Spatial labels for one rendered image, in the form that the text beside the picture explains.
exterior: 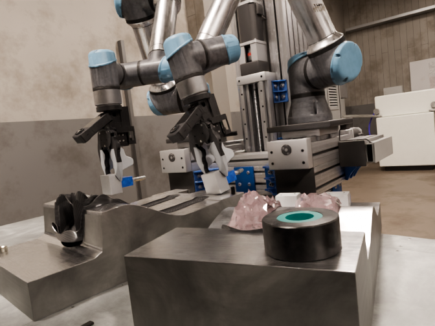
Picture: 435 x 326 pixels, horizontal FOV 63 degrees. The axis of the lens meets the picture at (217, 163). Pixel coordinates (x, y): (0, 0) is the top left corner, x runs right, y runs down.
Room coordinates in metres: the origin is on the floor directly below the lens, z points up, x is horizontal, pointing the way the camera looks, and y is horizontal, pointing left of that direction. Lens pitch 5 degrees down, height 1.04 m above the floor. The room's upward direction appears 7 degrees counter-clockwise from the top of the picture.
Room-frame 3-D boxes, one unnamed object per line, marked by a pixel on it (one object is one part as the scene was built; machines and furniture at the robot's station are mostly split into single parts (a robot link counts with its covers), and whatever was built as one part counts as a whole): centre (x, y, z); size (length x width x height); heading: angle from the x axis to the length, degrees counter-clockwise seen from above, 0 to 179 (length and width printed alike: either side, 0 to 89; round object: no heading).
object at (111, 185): (1.03, 0.27, 0.93); 0.13 x 0.05 x 0.05; 136
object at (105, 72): (1.02, 0.29, 1.25); 0.09 x 0.08 x 0.11; 169
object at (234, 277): (0.58, -0.10, 0.86); 0.50 x 0.26 x 0.11; 153
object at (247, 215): (0.58, -0.10, 0.90); 0.26 x 0.18 x 0.08; 153
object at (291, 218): (0.37, -0.08, 0.93); 0.08 x 0.08 x 0.04
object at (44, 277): (0.76, 0.21, 0.87); 0.50 x 0.26 x 0.14; 136
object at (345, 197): (0.80, -0.27, 0.86); 0.13 x 0.05 x 0.05; 153
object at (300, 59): (1.22, -0.34, 1.20); 0.13 x 0.12 x 0.14; 25
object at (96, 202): (0.77, 0.19, 0.92); 0.35 x 0.16 x 0.09; 136
